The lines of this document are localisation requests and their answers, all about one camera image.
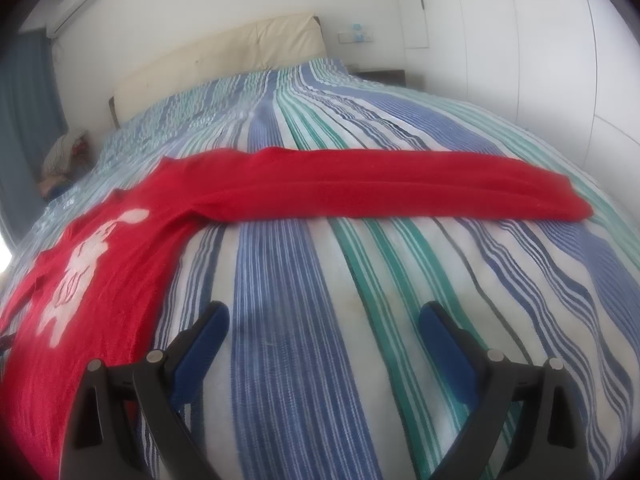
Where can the blue curtain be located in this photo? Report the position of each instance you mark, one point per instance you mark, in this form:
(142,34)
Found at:
(30,90)

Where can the cream padded headboard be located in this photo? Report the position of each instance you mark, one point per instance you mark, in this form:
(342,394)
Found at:
(225,55)

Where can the dark nightstand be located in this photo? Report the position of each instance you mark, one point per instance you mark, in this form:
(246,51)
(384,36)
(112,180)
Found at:
(385,76)

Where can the red sweater with white print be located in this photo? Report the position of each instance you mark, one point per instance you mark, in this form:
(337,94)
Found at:
(350,190)

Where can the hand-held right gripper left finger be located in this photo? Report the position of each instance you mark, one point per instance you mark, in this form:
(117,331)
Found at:
(200,345)

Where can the white wardrobe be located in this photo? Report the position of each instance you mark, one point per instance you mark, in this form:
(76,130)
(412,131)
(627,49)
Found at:
(525,35)

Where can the blue green striped bed sheet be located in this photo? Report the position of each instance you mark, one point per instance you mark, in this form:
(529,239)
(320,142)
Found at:
(300,285)

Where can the pile of clothes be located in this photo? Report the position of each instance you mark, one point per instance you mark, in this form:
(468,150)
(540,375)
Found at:
(62,152)

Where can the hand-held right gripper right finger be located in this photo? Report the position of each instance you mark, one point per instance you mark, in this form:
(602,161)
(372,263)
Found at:
(442,340)

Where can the wall switch panel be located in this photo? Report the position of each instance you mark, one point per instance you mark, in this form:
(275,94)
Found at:
(356,36)

